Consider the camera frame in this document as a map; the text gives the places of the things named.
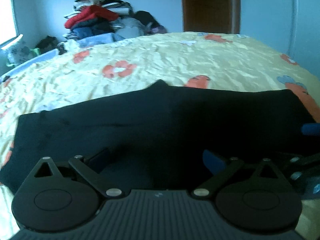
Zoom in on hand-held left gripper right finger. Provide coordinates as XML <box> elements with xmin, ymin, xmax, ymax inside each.
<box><xmin>191</xmin><ymin>149</ymin><xmax>284</xmax><ymax>201</ymax></box>

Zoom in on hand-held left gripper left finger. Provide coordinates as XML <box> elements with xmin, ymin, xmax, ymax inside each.
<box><xmin>32</xmin><ymin>148</ymin><xmax>126</xmax><ymax>200</ymax></box>

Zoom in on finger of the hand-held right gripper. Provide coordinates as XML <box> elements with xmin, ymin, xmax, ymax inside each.
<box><xmin>284</xmin><ymin>152</ymin><xmax>320</xmax><ymax>182</ymax></box>
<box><xmin>301</xmin><ymin>122</ymin><xmax>320</xmax><ymax>136</ymax></box>

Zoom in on black pants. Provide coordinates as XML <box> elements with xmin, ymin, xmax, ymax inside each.
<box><xmin>0</xmin><ymin>79</ymin><xmax>317</xmax><ymax>195</ymax></box>

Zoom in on yellow floral bed sheet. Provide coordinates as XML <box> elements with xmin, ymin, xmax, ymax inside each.
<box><xmin>0</xmin><ymin>31</ymin><xmax>320</xmax><ymax>240</ymax></box>

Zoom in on black bag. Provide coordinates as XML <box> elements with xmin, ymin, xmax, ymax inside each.
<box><xmin>35</xmin><ymin>35</ymin><xmax>59</xmax><ymax>52</ymax></box>

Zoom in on floral white pillow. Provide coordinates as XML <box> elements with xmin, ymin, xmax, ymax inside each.
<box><xmin>5</xmin><ymin>38</ymin><xmax>35</xmax><ymax>67</ymax></box>

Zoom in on pile of folded clothes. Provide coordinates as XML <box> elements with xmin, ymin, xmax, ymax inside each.
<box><xmin>63</xmin><ymin>0</ymin><xmax>168</xmax><ymax>43</ymax></box>

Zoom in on red padded jacket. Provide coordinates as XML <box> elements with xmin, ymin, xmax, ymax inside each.
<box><xmin>64</xmin><ymin>5</ymin><xmax>119</xmax><ymax>29</ymax></box>

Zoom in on brown wooden door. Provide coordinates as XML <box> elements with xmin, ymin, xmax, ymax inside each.
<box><xmin>180</xmin><ymin>0</ymin><xmax>241</xmax><ymax>34</ymax></box>

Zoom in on sliding glass window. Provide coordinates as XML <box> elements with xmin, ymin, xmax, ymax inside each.
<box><xmin>0</xmin><ymin>0</ymin><xmax>20</xmax><ymax>49</ymax></box>

